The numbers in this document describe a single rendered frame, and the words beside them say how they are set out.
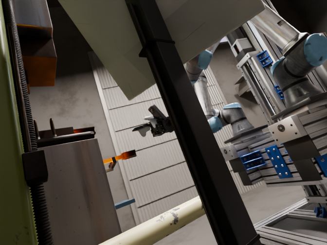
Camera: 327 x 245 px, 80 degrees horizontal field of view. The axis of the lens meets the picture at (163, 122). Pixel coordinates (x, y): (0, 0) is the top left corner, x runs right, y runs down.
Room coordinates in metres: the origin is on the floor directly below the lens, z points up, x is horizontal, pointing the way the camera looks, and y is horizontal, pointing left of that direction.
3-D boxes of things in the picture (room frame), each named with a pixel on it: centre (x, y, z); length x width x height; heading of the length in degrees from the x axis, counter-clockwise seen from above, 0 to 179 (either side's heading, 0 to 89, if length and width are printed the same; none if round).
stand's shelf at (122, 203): (1.27, 0.52, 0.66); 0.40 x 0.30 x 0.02; 25
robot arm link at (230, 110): (1.39, -0.50, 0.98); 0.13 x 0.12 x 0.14; 54
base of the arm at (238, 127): (1.39, -0.51, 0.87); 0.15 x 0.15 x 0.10
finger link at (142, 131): (0.98, 0.12, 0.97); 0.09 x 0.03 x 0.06; 90
